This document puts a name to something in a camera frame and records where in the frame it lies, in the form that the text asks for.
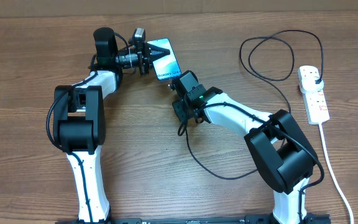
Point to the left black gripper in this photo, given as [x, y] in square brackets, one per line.
[146, 55]

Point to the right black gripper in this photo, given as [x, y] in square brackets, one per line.
[180, 108]

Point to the Samsung Galaxy smartphone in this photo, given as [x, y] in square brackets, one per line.
[166, 67]

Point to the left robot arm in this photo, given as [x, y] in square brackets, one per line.
[76, 122]

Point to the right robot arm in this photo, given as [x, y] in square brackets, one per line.
[283, 156]

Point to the white charger plug adapter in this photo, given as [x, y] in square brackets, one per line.
[310, 85]

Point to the white power strip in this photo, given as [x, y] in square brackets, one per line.
[315, 103]

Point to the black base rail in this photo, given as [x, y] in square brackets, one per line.
[191, 221]

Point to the cardboard wall panel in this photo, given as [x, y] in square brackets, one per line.
[57, 8]

